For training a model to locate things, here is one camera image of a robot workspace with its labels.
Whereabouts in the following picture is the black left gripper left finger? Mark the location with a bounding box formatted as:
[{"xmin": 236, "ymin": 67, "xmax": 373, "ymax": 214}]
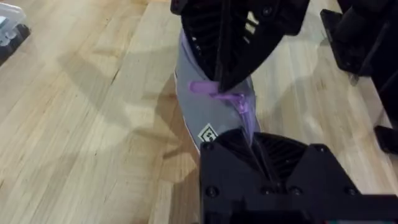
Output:
[{"xmin": 199, "ymin": 129, "xmax": 282, "ymax": 224}]

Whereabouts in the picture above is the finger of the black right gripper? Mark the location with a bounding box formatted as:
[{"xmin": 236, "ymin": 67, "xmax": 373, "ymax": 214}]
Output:
[
  {"xmin": 216, "ymin": 0, "xmax": 311, "ymax": 93},
  {"xmin": 170, "ymin": 0, "xmax": 231, "ymax": 83}
]

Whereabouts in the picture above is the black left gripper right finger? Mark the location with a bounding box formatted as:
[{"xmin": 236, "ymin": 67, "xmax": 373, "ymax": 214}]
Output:
[{"xmin": 253, "ymin": 132, "xmax": 363, "ymax": 197}]

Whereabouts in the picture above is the grey zip bag purple zip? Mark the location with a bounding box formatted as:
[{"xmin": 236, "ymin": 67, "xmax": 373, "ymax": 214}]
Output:
[{"xmin": 173, "ymin": 29, "xmax": 261, "ymax": 153}]

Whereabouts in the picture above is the clear plastic box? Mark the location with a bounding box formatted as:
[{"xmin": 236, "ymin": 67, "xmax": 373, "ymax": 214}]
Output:
[{"xmin": 0, "ymin": 2, "xmax": 32, "ymax": 62}]

